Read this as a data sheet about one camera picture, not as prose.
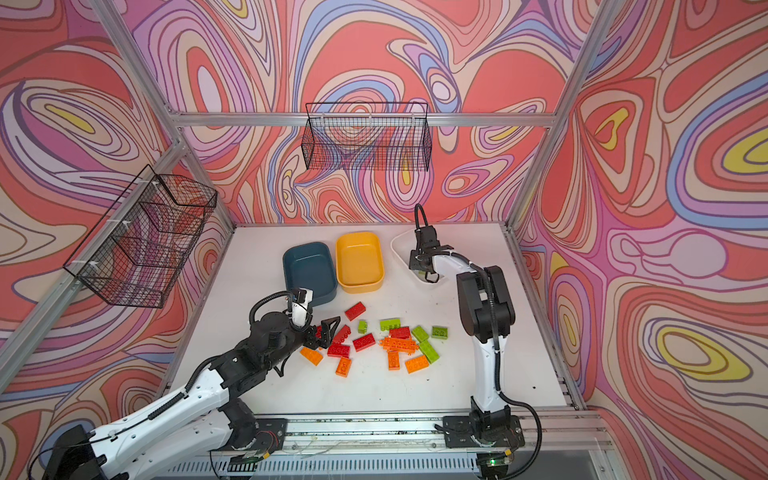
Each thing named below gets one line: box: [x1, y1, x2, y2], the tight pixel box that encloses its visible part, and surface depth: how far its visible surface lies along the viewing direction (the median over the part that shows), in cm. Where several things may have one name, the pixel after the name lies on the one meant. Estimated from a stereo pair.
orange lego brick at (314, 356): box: [300, 347, 324, 366], surface depth 87 cm
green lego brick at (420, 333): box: [411, 325, 429, 343], surface depth 92 cm
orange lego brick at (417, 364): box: [405, 355, 430, 374], surface depth 86 cm
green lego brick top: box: [380, 319, 401, 331], surface depth 93 cm
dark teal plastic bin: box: [283, 242, 338, 305], surface depth 107 cm
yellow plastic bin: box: [336, 232, 385, 294], surface depth 110 cm
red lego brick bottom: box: [327, 344, 350, 358], surface depth 88 cm
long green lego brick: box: [420, 341, 440, 364], surface depth 87 cm
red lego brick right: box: [389, 326, 411, 339], surface depth 92 cm
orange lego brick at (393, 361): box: [388, 351, 400, 371], surface depth 87 cm
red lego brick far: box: [345, 301, 367, 322], surface depth 96 cm
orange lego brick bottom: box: [335, 356, 353, 378], surface depth 86 cm
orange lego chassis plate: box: [379, 337, 420, 356], surface depth 88 cm
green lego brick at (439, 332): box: [431, 326, 449, 340], surface depth 92 cm
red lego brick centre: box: [352, 333, 376, 352], surface depth 90 cm
